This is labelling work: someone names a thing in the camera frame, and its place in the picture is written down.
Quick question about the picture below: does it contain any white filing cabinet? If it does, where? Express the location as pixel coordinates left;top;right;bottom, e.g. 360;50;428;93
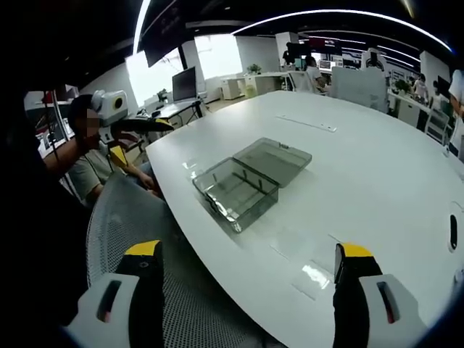
220;74;255;101

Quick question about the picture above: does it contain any white desk partition panel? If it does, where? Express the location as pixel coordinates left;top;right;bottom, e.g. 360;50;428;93
331;66;389;112

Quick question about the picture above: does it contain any person's dark clothing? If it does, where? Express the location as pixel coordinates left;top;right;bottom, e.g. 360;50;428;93
0;81;91;327

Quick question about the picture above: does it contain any desk computer monitor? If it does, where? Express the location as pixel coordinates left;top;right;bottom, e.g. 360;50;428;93
171;66;199;103

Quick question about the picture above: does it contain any clear plastic divider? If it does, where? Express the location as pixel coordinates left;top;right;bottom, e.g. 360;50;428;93
269;233;349;302

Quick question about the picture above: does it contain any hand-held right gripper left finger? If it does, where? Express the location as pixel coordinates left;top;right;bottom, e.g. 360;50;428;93
62;239;165;348

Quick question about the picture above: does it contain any grey mesh office chair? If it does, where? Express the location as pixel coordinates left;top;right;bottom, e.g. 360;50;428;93
86;170;276;348

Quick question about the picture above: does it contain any grey transparent guide fixture box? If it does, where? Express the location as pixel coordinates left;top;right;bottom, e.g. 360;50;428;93
191;136;313;235

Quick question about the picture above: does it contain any yellow triangular object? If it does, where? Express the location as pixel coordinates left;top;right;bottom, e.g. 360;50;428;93
109;144;128;167

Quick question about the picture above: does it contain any white office chair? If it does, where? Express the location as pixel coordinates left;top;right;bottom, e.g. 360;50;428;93
424;106;452;145
287;70;313;94

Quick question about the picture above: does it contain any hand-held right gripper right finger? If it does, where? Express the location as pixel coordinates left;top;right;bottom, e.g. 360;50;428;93
331;241;435;348

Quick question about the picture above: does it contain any white table cable cover strip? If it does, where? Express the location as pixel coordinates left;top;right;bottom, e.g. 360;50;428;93
275;115;338;133

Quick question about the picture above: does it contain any hanging dark display screen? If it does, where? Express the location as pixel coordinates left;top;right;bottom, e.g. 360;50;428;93
138;7;183;69

